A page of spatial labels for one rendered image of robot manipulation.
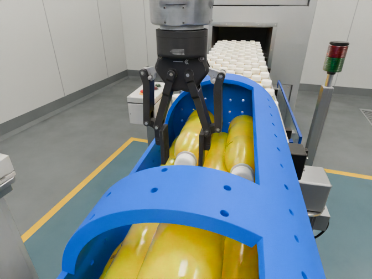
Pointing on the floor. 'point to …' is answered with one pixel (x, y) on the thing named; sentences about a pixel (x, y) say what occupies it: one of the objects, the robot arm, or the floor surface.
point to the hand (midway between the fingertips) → (182, 149)
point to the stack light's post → (318, 122)
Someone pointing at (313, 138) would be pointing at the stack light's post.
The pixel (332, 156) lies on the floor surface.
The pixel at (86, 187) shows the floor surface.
